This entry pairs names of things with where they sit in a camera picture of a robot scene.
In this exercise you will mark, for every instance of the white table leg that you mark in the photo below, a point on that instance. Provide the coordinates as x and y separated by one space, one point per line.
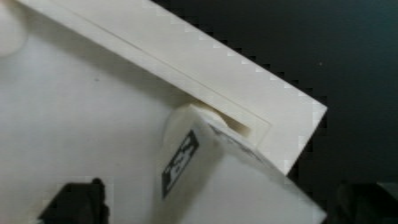
221 187

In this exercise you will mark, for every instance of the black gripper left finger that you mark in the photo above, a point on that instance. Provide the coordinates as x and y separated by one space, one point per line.
77 206

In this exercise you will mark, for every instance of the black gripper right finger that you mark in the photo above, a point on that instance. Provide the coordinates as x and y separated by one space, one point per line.
366 204

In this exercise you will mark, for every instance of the white square table top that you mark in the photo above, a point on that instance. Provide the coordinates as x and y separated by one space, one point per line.
105 64

